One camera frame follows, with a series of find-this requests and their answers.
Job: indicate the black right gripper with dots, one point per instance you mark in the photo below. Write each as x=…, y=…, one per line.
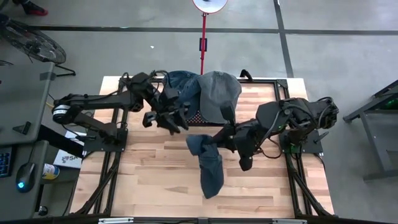
x=226, y=138

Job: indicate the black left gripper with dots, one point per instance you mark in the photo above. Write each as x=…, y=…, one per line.
x=171, y=105

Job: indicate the blue denim baseball cap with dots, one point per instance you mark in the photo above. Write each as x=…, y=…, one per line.
x=183, y=84
x=211, y=174

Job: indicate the grey baseball cap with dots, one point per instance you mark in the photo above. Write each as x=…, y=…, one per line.
x=217, y=90

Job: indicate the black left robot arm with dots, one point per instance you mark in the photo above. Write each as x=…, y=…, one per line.
x=99, y=101

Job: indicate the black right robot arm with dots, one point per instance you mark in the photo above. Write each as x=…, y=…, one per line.
x=273, y=115

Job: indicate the black perforated metal stand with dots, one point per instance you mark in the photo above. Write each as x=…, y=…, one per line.
x=196, y=119

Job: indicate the red pole stand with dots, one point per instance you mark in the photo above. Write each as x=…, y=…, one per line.
x=203, y=56

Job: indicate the black table clamp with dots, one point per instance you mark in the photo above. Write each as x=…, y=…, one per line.
x=246, y=74

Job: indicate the black pole clamp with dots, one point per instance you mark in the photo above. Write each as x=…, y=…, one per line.
x=203, y=44

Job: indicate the white printed box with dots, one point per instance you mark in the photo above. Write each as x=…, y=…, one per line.
x=66, y=159

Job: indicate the black desk support bar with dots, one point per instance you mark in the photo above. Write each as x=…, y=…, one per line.
x=59, y=141

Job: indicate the white yellow can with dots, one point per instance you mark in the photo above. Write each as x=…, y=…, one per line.
x=51, y=171

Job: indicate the black wedge-shaped object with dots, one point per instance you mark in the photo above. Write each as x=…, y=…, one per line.
x=23, y=128

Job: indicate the grey desk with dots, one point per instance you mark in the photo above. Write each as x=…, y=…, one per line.
x=21, y=93

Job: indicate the black computer mouse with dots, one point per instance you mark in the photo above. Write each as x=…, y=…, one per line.
x=26, y=175

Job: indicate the black round knob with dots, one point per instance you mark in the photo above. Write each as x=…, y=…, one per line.
x=42, y=210

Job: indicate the black floor fan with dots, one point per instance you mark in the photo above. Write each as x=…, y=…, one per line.
x=34, y=45

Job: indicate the black keyboard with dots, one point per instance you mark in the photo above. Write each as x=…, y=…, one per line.
x=4, y=161

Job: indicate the person's red black shoe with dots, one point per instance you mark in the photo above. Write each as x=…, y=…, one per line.
x=35, y=10

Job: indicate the black aluminium table frame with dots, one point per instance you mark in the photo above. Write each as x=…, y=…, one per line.
x=264, y=81

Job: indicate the silver metal bracket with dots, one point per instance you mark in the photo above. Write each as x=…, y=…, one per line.
x=289, y=221
x=115, y=220

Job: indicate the dark metal workbench frame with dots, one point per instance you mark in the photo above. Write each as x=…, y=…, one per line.
x=374, y=140

